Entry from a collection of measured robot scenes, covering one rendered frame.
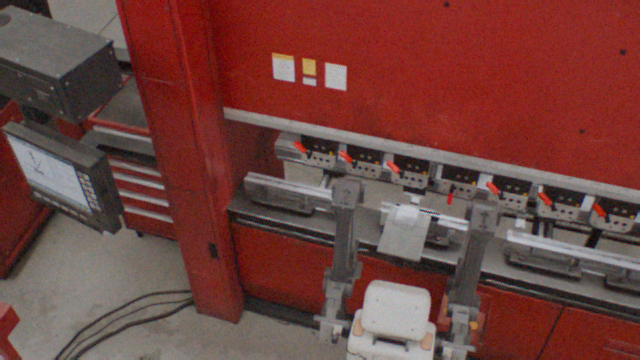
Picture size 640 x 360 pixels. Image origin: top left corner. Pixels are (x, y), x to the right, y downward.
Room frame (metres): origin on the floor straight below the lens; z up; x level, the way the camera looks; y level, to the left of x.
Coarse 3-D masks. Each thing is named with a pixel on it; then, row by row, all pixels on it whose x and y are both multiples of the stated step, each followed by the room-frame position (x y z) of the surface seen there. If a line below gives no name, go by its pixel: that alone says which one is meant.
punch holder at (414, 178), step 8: (400, 160) 1.83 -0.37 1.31; (408, 160) 1.82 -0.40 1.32; (416, 160) 1.80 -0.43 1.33; (424, 160) 1.79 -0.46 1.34; (400, 168) 1.82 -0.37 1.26; (408, 168) 1.81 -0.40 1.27; (416, 168) 1.80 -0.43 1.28; (424, 168) 1.79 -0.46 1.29; (392, 176) 1.83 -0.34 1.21; (408, 176) 1.81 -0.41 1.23; (416, 176) 1.80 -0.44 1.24; (424, 176) 1.79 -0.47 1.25; (408, 184) 1.81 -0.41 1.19; (416, 184) 1.80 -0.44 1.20; (424, 184) 1.79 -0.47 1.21
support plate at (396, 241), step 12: (396, 216) 1.80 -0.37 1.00; (420, 216) 1.79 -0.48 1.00; (384, 228) 1.73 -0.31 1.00; (396, 228) 1.73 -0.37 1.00; (420, 228) 1.72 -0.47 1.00; (384, 240) 1.66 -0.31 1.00; (396, 240) 1.66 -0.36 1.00; (408, 240) 1.66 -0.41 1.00; (420, 240) 1.66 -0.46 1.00; (384, 252) 1.60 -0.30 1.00; (396, 252) 1.60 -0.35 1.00; (408, 252) 1.59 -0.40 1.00; (420, 252) 1.59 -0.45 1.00
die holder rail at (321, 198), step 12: (252, 180) 2.07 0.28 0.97; (264, 180) 2.07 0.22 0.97; (276, 180) 2.07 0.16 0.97; (288, 180) 2.07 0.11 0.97; (252, 192) 2.07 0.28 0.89; (264, 192) 2.07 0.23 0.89; (276, 192) 2.03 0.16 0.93; (288, 192) 2.01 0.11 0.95; (300, 192) 1.99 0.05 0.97; (312, 192) 1.98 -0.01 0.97; (324, 192) 1.98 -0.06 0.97; (312, 204) 1.97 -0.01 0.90; (324, 204) 1.95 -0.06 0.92
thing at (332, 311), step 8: (328, 304) 1.19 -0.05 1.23; (336, 304) 1.19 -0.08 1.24; (344, 304) 1.20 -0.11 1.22; (320, 312) 1.18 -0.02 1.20; (328, 312) 1.16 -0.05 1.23; (336, 312) 1.16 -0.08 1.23; (344, 312) 1.18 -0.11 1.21; (320, 320) 1.14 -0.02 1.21; (328, 320) 1.14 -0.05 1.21; (336, 320) 1.14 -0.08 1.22
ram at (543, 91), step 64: (256, 0) 2.02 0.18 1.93; (320, 0) 1.94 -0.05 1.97; (384, 0) 1.87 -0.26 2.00; (448, 0) 1.80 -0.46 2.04; (512, 0) 1.73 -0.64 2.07; (576, 0) 1.67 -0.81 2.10; (256, 64) 2.03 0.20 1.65; (320, 64) 1.94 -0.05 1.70; (384, 64) 1.86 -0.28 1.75; (448, 64) 1.79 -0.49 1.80; (512, 64) 1.72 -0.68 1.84; (576, 64) 1.65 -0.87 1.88; (384, 128) 1.85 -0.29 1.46; (448, 128) 1.77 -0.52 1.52; (512, 128) 1.70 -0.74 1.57; (576, 128) 1.63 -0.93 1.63
